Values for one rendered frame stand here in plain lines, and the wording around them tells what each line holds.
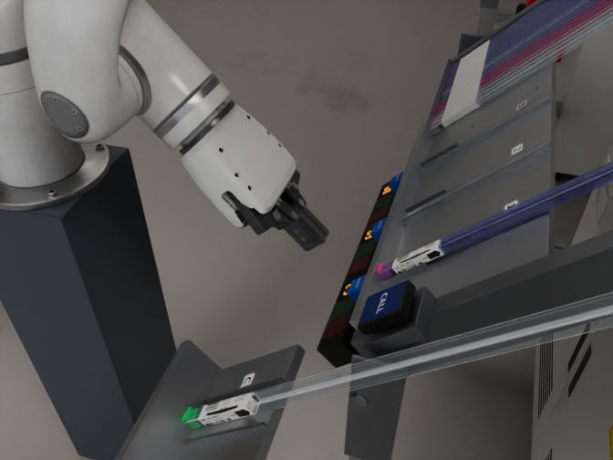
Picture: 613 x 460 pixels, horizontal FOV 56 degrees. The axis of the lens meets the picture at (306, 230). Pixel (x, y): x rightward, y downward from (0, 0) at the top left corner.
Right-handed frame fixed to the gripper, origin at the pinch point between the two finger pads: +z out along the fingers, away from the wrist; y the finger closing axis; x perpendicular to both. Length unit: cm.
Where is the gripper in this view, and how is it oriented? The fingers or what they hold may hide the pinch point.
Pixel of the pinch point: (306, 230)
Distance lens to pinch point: 62.7
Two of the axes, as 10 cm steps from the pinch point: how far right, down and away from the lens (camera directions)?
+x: 6.7, -3.9, -6.3
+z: 6.7, 6.9, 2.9
